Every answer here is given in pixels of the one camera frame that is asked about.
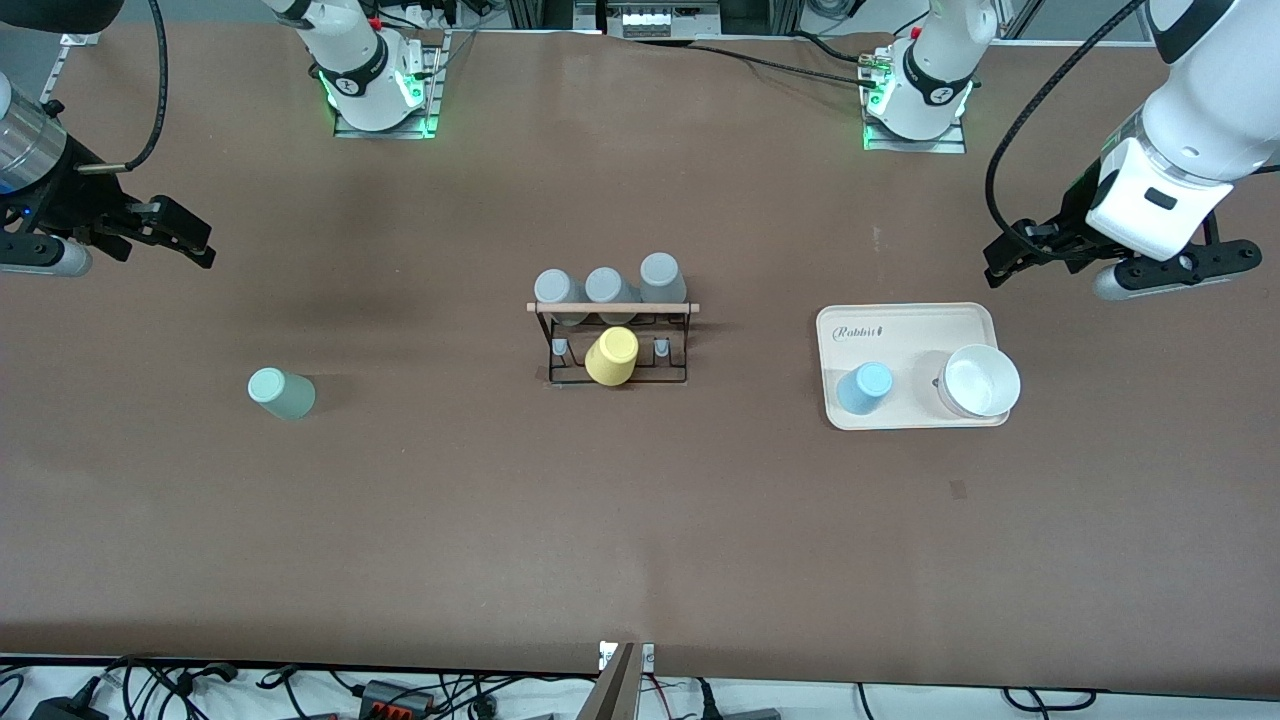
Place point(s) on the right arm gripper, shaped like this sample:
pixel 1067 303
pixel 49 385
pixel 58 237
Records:
pixel 72 203

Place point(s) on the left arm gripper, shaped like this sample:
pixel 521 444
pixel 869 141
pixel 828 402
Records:
pixel 1070 228

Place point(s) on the pale green cup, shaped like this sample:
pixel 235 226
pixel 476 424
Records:
pixel 282 393

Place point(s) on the light blue cup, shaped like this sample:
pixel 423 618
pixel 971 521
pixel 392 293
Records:
pixel 863 388

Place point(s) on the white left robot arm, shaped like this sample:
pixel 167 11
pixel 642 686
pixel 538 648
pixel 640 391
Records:
pixel 1200 110

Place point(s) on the white bowl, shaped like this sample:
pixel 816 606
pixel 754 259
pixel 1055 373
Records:
pixel 980 382

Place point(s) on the cream plastic tray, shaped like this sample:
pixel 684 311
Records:
pixel 880 340

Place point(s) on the grey cup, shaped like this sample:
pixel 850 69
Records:
pixel 661 277
pixel 607 287
pixel 556 290

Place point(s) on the yellow cup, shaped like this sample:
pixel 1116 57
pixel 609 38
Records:
pixel 611 356

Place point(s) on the white device with slots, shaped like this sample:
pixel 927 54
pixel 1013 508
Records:
pixel 660 18

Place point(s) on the black power adapter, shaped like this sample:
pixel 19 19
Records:
pixel 65 708

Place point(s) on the black orange connector box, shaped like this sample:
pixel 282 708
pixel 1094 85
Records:
pixel 395 698

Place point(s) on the grey slanted beam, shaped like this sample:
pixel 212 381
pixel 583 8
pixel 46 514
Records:
pixel 612 690

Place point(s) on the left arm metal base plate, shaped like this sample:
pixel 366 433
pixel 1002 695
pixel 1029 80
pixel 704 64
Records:
pixel 950 145

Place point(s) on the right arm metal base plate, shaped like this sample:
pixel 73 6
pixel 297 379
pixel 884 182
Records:
pixel 432 90

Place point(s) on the small metal bracket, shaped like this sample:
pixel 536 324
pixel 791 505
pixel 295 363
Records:
pixel 647 657

